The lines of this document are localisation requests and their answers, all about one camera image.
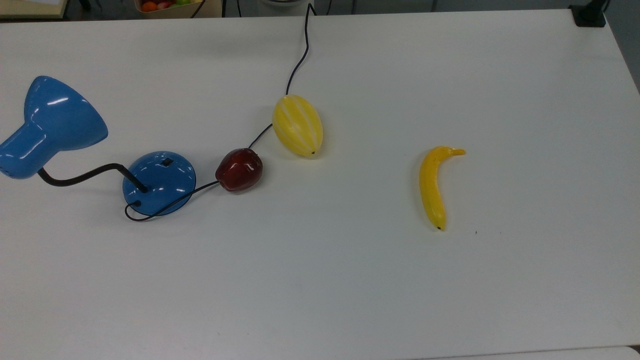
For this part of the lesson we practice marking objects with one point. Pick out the cardboard box of toy fruit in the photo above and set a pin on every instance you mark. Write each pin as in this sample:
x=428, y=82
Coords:
x=210, y=11

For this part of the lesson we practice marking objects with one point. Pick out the light wooden desk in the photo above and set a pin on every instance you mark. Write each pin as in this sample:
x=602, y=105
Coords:
x=30, y=10

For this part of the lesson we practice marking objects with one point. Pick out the yellow striped toy melon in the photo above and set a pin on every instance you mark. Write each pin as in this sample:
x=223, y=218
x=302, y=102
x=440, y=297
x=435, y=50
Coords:
x=297, y=125

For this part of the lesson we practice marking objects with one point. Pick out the black table clamp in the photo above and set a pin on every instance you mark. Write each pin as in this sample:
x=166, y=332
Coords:
x=589, y=17

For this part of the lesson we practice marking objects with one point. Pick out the yellow toy banana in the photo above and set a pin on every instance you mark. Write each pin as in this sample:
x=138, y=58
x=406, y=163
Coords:
x=431, y=190

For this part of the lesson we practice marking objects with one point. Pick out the blue desk lamp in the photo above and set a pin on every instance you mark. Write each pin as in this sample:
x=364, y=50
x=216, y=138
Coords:
x=160, y=185

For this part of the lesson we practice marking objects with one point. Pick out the orange toy fruit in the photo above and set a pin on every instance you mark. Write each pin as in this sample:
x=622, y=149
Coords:
x=149, y=6

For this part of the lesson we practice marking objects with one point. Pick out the dark red toy apple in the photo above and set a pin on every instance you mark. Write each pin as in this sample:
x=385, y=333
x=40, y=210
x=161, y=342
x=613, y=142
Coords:
x=239, y=170

